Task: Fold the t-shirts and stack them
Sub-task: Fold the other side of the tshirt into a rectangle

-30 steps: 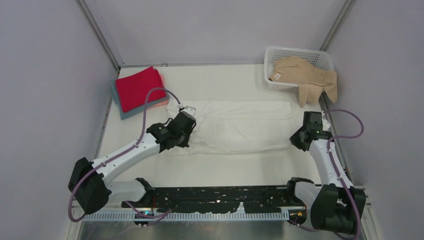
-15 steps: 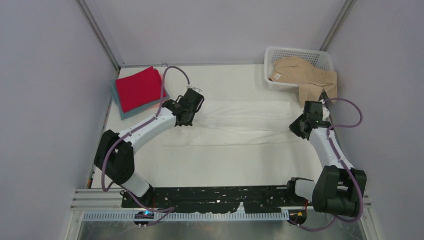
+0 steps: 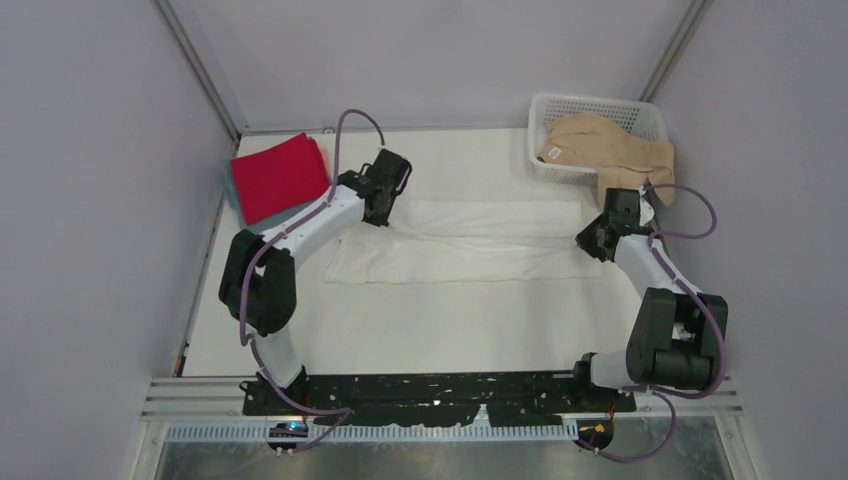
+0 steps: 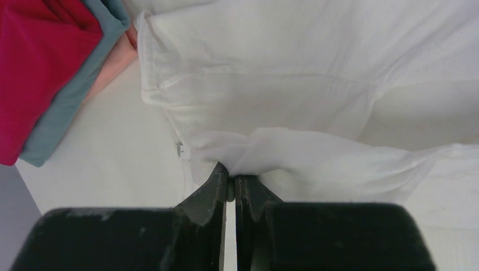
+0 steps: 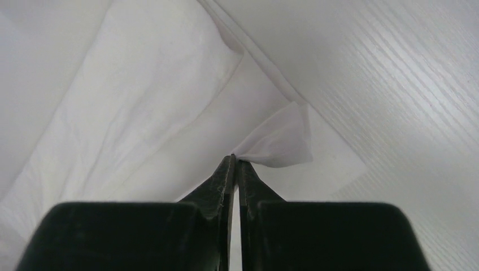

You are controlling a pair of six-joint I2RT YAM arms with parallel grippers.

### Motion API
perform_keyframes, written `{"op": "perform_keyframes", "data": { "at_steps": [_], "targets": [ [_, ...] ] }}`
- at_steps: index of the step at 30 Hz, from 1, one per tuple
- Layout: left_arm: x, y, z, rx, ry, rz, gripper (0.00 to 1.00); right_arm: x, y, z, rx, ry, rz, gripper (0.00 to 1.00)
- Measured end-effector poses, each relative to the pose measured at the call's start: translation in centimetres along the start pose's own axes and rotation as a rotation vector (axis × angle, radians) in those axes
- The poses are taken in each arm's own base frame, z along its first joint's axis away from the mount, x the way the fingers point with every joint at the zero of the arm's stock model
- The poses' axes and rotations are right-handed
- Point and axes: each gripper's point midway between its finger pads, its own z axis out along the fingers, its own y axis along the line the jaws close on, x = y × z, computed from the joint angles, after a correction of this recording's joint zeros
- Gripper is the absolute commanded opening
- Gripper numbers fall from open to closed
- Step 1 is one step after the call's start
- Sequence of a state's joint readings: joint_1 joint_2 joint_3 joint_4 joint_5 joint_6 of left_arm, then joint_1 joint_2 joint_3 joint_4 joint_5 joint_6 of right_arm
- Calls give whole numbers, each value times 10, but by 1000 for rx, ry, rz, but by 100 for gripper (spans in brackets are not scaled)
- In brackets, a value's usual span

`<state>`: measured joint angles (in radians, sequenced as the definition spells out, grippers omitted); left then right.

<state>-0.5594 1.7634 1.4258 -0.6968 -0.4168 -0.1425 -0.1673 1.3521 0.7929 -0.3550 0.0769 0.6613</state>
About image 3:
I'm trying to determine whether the white t-shirt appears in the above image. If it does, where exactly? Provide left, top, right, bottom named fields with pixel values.
left=323, top=200, right=601, bottom=285

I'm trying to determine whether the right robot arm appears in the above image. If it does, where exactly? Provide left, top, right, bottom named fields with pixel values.
left=570, top=186, right=729, bottom=411

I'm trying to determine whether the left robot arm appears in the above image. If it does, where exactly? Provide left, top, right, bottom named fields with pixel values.
left=218, top=148, right=412, bottom=414

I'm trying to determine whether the beige t-shirt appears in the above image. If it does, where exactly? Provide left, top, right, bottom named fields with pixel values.
left=536, top=113, right=675, bottom=205

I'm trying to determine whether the white plastic basket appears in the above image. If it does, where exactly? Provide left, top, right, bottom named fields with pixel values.
left=527, top=94, right=675, bottom=193

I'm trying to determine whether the red folded t-shirt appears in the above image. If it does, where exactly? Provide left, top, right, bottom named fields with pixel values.
left=230, top=133, right=330, bottom=226

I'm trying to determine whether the teal folded t-shirt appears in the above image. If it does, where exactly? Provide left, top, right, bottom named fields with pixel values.
left=220, top=160, right=310, bottom=233

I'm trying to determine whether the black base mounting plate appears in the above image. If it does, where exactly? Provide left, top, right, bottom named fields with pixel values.
left=241, top=370, right=636, bottom=427

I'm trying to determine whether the white slotted cable duct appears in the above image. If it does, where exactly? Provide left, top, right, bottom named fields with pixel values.
left=165, top=419, right=578, bottom=443

